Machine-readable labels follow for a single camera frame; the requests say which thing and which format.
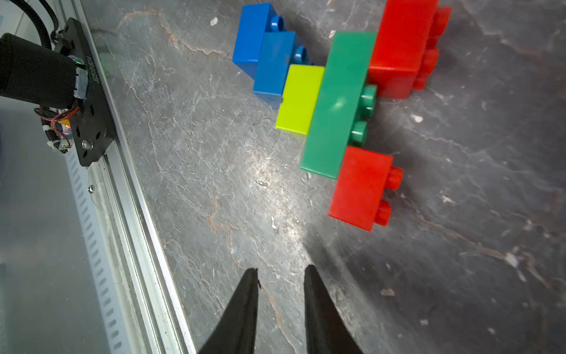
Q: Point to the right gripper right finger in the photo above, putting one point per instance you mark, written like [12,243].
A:
[325,330]

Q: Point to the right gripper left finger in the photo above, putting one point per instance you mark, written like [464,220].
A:
[236,330]

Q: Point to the red lego brick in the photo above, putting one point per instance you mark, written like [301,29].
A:
[358,197]
[405,51]

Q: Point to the green long lego brick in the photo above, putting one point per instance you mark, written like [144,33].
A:
[345,103]

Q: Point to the lime green lego brick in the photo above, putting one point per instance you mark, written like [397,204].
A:
[299,98]

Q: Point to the blue lego brick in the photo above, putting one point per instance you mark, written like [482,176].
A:
[279,50]
[255,21]

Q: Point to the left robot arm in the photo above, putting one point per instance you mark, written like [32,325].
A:
[34,74]

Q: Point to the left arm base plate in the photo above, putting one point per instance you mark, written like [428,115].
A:
[93,128]

